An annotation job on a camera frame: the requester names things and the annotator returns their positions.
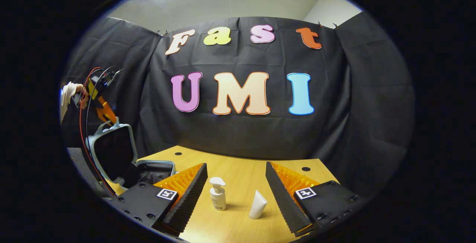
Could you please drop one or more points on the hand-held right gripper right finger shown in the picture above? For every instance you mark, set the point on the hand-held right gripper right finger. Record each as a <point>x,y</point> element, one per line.
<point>280,198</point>

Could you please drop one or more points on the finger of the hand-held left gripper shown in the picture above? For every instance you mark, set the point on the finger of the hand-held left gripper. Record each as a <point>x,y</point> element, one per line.
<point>106,112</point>

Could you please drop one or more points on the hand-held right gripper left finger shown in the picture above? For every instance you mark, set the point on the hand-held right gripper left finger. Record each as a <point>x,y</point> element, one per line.
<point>189,198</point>

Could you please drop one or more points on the white squeeze tube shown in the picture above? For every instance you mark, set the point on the white squeeze tube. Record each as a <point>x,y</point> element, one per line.
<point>257,206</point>

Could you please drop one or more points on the white pump bottle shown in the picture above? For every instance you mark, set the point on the white pump bottle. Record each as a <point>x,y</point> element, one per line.
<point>218,198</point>

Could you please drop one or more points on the small light blue suitcase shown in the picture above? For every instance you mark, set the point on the small light blue suitcase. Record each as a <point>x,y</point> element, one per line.
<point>111,150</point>

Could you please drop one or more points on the dark grey mesh object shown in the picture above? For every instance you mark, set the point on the dark grey mesh object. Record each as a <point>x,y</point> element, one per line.
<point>83,168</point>

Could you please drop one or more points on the black backdrop cloth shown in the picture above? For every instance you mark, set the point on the black backdrop cloth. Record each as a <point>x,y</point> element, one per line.
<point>241,135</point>

